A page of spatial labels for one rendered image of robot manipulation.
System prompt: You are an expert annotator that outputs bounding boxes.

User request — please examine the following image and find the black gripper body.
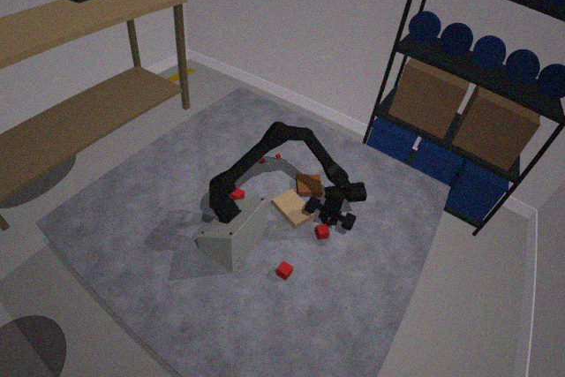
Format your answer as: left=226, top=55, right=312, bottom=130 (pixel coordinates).
left=305, top=197, right=356, bottom=230

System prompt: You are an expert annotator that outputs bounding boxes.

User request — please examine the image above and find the brown square block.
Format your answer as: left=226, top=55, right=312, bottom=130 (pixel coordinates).
left=296, top=174, right=323, bottom=198

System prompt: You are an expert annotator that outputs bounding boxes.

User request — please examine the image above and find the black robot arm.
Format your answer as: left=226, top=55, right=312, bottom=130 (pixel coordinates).
left=209, top=122, right=367, bottom=224

